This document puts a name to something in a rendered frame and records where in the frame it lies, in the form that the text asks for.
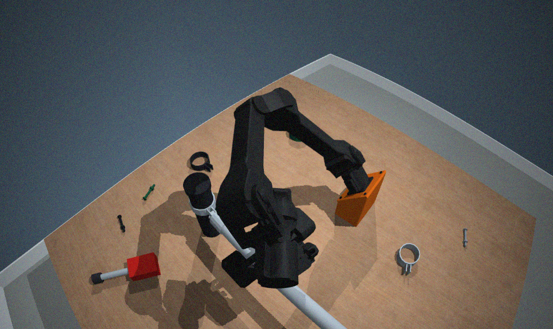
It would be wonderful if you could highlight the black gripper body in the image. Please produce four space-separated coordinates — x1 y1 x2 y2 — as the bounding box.
221 208 316 288

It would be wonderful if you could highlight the grey cup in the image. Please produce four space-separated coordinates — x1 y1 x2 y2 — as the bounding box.
189 192 224 235

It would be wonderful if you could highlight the green ring with small tab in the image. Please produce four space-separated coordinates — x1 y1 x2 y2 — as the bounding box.
289 133 301 141

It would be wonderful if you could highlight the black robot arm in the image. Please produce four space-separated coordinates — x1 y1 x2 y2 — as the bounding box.
216 87 374 289

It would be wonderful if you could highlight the black post with cap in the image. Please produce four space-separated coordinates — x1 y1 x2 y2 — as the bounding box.
183 172 220 237

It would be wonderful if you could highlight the light grey pipe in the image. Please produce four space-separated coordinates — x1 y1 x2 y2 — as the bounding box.
220 225 347 329

